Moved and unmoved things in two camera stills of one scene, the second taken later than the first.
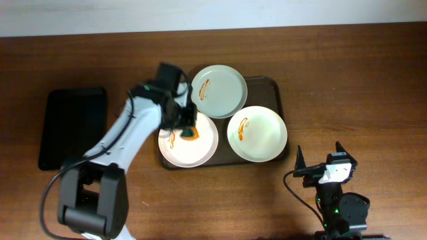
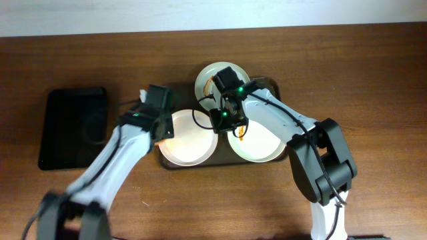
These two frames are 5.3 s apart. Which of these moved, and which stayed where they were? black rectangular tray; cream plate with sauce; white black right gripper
Moved: white black right gripper
Stayed: black rectangular tray; cream plate with sauce
